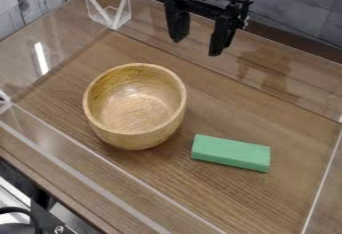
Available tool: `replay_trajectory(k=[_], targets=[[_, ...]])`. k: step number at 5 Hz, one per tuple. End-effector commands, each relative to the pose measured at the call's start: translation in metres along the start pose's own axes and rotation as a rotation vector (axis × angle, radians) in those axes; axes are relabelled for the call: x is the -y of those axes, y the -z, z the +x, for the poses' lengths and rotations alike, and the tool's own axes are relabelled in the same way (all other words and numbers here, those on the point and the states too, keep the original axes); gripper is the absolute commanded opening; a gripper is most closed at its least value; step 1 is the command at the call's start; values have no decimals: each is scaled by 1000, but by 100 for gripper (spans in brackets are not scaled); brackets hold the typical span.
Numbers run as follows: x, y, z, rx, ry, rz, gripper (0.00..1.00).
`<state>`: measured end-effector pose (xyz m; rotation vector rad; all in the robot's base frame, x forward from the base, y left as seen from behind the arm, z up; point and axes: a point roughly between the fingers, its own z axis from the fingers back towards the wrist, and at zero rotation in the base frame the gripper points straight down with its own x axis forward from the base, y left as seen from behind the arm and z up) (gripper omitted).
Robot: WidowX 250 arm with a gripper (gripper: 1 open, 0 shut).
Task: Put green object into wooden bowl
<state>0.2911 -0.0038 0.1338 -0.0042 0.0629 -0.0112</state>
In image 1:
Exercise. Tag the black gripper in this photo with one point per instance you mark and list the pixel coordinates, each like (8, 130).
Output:
(208, 8)

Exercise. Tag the green rectangular block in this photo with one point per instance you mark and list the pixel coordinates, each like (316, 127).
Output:
(228, 152)

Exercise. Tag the wooden bowl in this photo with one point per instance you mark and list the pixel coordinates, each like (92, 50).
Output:
(133, 104)

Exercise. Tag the clear acrylic tray walls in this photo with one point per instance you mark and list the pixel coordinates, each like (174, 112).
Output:
(263, 93)

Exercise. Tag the clear acrylic corner bracket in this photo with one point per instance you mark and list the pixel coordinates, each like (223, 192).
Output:
(109, 16)

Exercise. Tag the black metal table bracket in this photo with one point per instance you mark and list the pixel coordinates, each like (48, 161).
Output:
(55, 215)

